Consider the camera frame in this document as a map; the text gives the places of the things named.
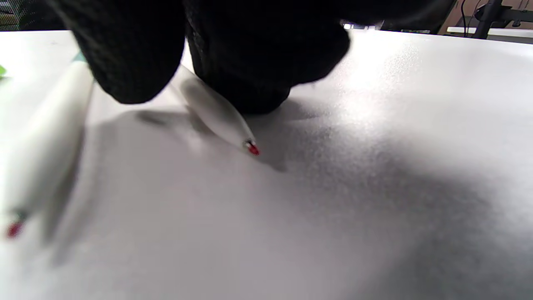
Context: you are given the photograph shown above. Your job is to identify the person's right hand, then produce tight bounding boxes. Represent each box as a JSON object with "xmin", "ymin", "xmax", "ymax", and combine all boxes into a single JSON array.
[{"xmin": 46, "ymin": 0, "xmax": 454, "ymax": 115}]

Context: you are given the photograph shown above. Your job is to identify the yellow capped white twist pen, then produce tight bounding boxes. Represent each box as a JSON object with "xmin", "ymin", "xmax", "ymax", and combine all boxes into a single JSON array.
[{"xmin": 179, "ymin": 75, "xmax": 261, "ymax": 157}]

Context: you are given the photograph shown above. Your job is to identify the blue capped white twist pen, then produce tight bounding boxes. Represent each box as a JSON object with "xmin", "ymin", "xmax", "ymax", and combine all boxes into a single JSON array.
[{"xmin": 0, "ymin": 52, "xmax": 94, "ymax": 240}]

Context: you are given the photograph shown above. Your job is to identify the black metal stand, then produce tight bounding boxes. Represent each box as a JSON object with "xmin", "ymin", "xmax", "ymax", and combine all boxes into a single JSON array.
[{"xmin": 473, "ymin": 0, "xmax": 533, "ymax": 40}]

